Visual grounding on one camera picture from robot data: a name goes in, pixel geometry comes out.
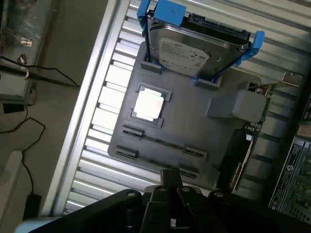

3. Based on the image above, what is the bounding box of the blue plastic disk caddy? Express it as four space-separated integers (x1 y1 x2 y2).
137 0 265 86

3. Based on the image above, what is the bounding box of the thin black cable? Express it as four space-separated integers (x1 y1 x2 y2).
0 55 81 88

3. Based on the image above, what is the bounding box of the black graphics card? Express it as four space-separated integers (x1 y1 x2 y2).
216 72 302 193

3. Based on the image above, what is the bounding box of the silver hard disk drive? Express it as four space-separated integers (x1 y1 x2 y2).
145 9 252 76

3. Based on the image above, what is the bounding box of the black cable on floor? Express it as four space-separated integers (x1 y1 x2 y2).
0 104 46 196

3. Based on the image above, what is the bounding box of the open PC case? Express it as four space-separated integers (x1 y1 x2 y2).
267 92 311 223

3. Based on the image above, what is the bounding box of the grey plastic parts rack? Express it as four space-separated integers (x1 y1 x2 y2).
107 41 266 190

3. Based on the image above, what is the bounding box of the silver CPU chip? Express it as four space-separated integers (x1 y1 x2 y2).
134 91 164 120

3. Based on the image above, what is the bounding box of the metal rod with black grip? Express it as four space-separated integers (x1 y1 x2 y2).
0 63 46 81

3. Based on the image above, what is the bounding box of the black power adapter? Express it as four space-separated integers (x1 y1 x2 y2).
25 193 42 217

